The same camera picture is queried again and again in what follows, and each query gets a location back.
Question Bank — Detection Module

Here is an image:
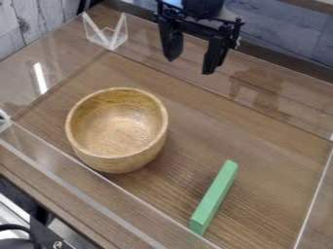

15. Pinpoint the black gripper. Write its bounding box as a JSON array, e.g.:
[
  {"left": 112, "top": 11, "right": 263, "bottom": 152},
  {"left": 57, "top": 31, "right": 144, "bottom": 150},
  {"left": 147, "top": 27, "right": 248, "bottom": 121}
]
[{"left": 156, "top": 0, "right": 244, "bottom": 75}]

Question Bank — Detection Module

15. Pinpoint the green rectangular block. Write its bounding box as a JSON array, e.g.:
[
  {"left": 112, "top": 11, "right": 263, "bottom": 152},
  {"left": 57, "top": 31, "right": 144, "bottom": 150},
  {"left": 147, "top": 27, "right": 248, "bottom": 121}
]
[{"left": 188, "top": 160, "right": 238, "bottom": 235}]

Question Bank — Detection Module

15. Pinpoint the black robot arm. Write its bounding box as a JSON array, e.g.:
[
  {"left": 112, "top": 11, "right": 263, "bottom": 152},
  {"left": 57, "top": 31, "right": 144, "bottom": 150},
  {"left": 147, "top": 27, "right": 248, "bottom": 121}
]
[{"left": 155, "top": 0, "right": 244, "bottom": 75}]

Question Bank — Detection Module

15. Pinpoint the round wooden bowl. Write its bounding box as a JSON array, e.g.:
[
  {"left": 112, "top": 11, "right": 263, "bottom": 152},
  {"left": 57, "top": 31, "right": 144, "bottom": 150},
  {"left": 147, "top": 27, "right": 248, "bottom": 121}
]
[{"left": 65, "top": 87, "right": 167, "bottom": 174}]

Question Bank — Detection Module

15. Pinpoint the clear acrylic tray wall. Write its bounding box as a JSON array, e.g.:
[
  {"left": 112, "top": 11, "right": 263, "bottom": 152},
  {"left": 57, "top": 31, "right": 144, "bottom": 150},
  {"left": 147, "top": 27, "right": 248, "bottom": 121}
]
[{"left": 0, "top": 16, "right": 333, "bottom": 249}]

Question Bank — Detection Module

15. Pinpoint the black metal table bracket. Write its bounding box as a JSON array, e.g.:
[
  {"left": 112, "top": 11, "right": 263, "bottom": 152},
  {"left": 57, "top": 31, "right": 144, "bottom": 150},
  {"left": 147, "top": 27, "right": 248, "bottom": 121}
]
[{"left": 29, "top": 207, "right": 65, "bottom": 249}]

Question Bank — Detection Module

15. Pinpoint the black cable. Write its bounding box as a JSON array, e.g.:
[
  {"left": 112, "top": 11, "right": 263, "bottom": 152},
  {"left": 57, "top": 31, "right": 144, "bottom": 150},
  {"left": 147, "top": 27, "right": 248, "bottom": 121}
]
[{"left": 0, "top": 223, "right": 32, "bottom": 235}]

